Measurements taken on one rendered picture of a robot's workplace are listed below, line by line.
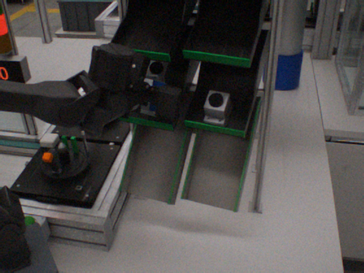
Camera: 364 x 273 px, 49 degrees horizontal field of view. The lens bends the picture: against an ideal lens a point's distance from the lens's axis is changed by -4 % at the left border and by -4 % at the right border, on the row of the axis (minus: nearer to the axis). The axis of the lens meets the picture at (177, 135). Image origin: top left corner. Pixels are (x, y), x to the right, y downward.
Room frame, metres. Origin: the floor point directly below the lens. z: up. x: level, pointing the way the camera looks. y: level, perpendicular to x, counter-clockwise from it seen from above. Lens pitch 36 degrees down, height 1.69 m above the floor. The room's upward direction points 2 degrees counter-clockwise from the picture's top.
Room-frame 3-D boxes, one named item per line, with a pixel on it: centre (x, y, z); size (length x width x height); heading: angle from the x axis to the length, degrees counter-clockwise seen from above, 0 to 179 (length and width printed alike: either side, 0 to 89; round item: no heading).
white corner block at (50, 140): (0.99, 0.39, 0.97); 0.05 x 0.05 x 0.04; 78
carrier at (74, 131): (1.13, 0.26, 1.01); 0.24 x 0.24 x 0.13; 78
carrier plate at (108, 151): (0.88, 0.31, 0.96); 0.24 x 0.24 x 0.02; 78
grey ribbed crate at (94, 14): (3.01, 0.48, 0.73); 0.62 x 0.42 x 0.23; 78
